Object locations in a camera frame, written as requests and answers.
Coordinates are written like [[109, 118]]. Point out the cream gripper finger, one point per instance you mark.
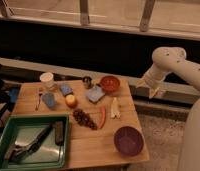
[[139, 83], [153, 92]]

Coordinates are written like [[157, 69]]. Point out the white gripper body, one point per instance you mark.
[[152, 78]]

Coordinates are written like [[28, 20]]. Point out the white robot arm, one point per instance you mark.
[[168, 60]]

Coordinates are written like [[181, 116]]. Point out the small metal cup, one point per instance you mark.
[[87, 82]]

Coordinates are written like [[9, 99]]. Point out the clear plastic cup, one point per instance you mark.
[[47, 79]]

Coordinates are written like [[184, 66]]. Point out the orange bowl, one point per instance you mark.
[[109, 84]]

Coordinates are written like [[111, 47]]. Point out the peeled banana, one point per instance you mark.
[[115, 112]]

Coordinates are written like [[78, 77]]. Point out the red chili pepper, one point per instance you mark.
[[103, 117]]

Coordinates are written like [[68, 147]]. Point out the purple bowl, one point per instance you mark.
[[128, 141]]

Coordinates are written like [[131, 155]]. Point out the wooden board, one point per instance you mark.
[[88, 148]]

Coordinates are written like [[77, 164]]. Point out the bunch of dark grapes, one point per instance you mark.
[[83, 119]]

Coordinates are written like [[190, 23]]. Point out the yellow apple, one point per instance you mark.
[[71, 101]]

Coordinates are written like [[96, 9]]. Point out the blue sponge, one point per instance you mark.
[[66, 89]]

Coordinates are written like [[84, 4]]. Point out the dark rectangular block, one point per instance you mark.
[[59, 135]]

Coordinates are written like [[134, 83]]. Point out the small fork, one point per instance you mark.
[[40, 92]]

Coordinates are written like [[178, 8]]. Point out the green plastic tray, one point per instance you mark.
[[21, 130]]

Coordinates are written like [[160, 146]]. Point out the black tongs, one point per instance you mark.
[[16, 153]]

